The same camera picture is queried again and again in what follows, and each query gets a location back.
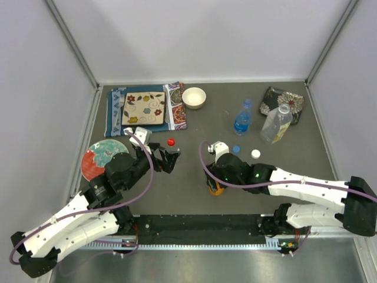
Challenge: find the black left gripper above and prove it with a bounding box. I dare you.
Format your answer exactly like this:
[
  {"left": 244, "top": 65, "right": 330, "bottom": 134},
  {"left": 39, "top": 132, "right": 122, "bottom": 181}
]
[{"left": 124, "top": 143, "right": 180, "bottom": 191}]

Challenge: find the small red cap bottle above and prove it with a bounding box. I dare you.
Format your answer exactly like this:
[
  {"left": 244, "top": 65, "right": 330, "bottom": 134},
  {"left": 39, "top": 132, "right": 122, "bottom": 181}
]
[{"left": 165, "top": 137, "right": 181, "bottom": 157}]

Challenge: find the orange juice bottle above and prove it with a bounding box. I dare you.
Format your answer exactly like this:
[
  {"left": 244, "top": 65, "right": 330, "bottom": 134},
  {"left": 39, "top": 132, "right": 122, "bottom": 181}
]
[{"left": 207, "top": 178, "right": 224, "bottom": 196}]

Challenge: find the white bottle cap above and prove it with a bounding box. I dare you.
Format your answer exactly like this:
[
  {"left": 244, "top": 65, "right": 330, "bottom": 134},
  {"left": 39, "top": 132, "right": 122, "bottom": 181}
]
[{"left": 251, "top": 149, "right": 261, "bottom": 159}]

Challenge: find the blue label water bottle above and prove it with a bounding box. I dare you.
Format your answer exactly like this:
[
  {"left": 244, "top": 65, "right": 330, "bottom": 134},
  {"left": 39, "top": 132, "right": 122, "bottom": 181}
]
[{"left": 233, "top": 99, "right": 252, "bottom": 136}]

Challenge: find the large clear plastic bottle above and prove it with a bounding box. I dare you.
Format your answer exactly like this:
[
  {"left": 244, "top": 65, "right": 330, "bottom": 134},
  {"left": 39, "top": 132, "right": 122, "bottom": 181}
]
[{"left": 260, "top": 104, "right": 293, "bottom": 144}]

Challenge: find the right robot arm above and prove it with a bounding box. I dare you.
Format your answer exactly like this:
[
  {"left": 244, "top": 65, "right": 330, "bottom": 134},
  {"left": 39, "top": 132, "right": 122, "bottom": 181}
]
[{"left": 203, "top": 153, "right": 376, "bottom": 237}]

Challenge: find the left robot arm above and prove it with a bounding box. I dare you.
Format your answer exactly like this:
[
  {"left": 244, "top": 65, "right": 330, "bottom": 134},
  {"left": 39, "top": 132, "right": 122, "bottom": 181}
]
[{"left": 11, "top": 143, "right": 180, "bottom": 278}]

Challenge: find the blue patterned placemat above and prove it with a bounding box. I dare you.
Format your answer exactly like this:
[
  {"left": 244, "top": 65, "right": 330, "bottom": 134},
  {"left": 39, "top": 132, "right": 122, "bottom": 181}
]
[{"left": 104, "top": 81, "right": 187, "bottom": 137}]

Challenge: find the cream floral square plate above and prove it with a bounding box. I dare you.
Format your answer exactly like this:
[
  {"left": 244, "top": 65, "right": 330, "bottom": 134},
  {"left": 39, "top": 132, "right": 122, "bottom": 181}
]
[{"left": 121, "top": 91, "right": 166, "bottom": 126}]

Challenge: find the cream ceramic bowl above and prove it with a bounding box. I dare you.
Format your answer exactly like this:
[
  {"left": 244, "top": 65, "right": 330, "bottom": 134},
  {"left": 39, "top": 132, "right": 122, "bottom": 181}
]
[{"left": 182, "top": 87, "right": 207, "bottom": 110}]

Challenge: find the red teal round plate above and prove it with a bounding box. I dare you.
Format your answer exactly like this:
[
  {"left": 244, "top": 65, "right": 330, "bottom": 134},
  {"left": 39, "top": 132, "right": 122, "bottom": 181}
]
[{"left": 81, "top": 139, "right": 128, "bottom": 181}]

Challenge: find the silver fork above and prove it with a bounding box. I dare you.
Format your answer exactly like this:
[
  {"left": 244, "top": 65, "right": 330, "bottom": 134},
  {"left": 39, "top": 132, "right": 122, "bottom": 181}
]
[{"left": 113, "top": 95, "right": 125, "bottom": 127}]

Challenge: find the dark floral square plate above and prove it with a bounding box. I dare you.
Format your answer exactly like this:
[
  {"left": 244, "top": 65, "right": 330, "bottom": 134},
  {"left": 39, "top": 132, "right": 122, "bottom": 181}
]
[{"left": 259, "top": 87, "right": 305, "bottom": 125}]

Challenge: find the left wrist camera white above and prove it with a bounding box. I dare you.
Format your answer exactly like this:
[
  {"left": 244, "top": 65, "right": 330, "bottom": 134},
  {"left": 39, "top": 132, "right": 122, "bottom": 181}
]
[{"left": 123, "top": 127, "right": 151, "bottom": 153}]

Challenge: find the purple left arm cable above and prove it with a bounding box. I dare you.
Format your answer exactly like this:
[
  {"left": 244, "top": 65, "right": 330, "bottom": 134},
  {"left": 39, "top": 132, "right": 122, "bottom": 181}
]
[{"left": 9, "top": 129, "right": 155, "bottom": 266}]

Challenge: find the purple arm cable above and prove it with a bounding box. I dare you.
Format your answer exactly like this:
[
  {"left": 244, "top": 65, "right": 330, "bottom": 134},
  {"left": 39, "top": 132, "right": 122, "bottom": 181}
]
[
  {"left": 9, "top": 129, "right": 155, "bottom": 266},
  {"left": 199, "top": 140, "right": 377, "bottom": 204}
]

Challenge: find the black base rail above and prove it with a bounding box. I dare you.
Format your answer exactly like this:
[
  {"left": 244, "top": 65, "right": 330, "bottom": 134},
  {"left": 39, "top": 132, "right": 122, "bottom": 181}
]
[{"left": 111, "top": 213, "right": 298, "bottom": 245}]

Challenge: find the grey cable duct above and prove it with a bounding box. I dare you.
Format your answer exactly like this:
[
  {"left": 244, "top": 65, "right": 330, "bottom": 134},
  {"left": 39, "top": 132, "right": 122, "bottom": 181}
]
[{"left": 83, "top": 238, "right": 297, "bottom": 251}]

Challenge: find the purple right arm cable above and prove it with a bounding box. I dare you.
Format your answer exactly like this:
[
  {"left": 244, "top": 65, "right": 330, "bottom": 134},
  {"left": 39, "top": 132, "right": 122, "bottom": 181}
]
[{"left": 199, "top": 140, "right": 377, "bottom": 204}]

